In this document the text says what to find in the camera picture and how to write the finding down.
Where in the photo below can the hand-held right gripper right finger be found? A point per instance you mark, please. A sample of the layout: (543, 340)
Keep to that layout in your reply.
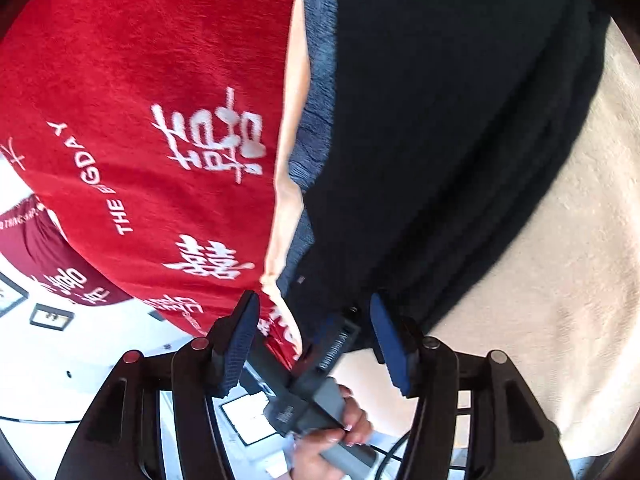
(392, 347)

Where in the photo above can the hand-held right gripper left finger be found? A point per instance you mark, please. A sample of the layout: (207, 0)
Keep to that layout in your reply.
(240, 345)

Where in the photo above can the black pants with floral stripes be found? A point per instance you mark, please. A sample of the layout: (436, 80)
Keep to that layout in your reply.
(425, 135)

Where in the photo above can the person's left hand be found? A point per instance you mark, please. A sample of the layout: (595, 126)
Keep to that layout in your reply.
(315, 455)

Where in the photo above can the black framed floor marker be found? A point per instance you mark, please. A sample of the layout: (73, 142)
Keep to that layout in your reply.
(50, 317)
(245, 412)
(10, 296)

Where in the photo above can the cream blanket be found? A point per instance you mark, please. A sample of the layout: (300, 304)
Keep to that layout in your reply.
(550, 310)

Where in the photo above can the red printed blanket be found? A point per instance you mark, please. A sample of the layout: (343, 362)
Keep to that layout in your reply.
(125, 85)

